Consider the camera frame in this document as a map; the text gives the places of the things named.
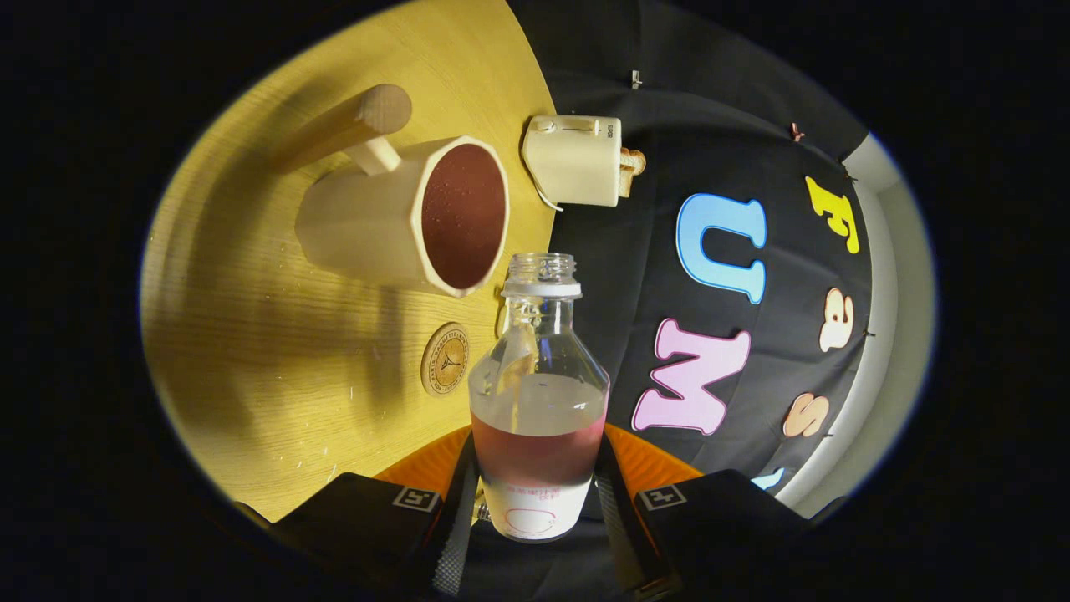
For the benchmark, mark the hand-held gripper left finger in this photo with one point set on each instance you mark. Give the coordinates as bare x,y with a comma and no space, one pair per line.
456,535

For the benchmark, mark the clear juice bottle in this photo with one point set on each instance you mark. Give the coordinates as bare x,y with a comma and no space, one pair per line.
539,464

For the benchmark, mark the wooden table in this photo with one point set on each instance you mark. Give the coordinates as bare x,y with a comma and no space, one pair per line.
251,351

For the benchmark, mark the cream toaster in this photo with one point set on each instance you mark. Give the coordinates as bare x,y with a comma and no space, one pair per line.
573,163

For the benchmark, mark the black backdrop cloth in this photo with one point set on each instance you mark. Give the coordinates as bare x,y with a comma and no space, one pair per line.
635,251

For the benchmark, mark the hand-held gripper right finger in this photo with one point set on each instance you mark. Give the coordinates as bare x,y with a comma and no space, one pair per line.
619,535

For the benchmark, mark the round wooden coaster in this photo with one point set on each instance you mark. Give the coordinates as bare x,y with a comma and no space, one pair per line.
445,359

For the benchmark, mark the short toast slice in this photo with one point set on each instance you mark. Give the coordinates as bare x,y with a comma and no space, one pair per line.
624,184

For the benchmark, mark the tall toast slice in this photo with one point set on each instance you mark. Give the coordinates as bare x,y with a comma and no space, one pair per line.
635,160

